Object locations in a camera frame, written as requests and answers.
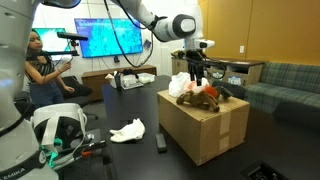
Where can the wooden shelf cabinet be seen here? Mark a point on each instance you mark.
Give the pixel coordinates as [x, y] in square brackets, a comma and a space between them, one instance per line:
[240, 68]

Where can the white cloth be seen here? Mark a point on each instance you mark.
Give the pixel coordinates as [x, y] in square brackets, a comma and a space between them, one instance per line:
[130, 131]

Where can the teal green plastic part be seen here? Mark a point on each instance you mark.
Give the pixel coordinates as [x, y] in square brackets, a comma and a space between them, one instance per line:
[53, 156]

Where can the black recessed power outlet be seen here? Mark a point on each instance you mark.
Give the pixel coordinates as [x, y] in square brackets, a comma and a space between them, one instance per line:
[263, 171]

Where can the low wooden sideboard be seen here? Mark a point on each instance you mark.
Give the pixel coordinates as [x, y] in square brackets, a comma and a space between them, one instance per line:
[96, 80]

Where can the clear plastic container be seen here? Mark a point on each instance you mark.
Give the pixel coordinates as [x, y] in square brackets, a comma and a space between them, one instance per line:
[133, 80]

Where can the teal monitor screen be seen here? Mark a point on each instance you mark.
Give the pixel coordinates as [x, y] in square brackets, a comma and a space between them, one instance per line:
[51, 41]

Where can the cardboard box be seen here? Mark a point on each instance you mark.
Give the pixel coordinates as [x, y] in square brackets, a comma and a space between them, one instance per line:
[200, 130]

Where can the small wall control panel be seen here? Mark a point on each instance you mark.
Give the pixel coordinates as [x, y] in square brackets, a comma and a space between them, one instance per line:
[147, 44]

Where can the black office chair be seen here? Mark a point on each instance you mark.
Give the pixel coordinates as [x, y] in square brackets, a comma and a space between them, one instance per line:
[236, 90]

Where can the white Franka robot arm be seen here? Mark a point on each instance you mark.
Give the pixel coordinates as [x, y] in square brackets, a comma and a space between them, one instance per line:
[16, 66]

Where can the red plush tomato toy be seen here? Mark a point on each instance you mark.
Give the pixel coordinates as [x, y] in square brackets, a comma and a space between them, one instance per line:
[211, 90]

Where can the white plastic bag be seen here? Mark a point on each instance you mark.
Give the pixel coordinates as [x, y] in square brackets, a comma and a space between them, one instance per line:
[180, 85]

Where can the white wall light switch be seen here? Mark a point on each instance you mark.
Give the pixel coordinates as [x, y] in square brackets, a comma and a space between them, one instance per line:
[241, 49]

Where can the black lounge chair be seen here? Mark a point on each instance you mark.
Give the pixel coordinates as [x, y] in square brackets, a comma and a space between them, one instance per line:
[75, 88]

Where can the green plaid couch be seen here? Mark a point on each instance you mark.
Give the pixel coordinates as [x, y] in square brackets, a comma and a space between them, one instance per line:
[286, 86]

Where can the blue wall TV screen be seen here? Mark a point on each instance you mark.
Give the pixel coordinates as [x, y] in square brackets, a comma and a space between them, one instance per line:
[100, 38]

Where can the person in dark top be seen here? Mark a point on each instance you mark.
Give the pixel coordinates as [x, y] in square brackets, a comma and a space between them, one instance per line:
[43, 76]

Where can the white VR headset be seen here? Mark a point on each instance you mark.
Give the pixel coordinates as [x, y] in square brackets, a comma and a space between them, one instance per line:
[58, 115]

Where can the brown plush animal toy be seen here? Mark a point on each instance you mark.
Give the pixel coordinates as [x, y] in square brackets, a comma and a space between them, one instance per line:
[200, 99]

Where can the yellow wrist camera mount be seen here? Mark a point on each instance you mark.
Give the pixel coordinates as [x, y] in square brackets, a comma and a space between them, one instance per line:
[177, 54]

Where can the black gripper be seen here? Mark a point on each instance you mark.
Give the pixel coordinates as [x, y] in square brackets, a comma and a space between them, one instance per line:
[196, 57]

